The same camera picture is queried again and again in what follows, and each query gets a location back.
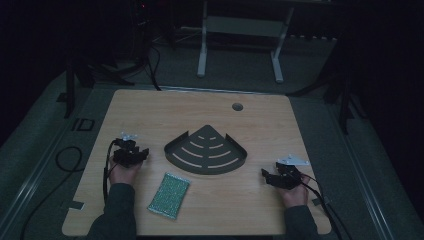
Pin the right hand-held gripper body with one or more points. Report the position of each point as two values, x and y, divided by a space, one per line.
288 176

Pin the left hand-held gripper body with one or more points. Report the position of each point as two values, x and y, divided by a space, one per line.
124 157

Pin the green scouring sponge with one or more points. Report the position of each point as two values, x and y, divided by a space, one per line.
169 196

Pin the dark metal corner shelf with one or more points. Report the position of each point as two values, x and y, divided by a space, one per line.
206 156

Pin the person's left hand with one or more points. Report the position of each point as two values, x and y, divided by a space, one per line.
124 173

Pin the person's right hand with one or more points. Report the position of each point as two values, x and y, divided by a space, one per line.
294 196

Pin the grey tape strip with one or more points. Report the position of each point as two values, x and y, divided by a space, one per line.
320 200
76 205

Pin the black metal stand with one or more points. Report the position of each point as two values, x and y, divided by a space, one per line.
343 100
76 83

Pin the white metal desk frame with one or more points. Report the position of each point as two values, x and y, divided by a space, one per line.
245 26

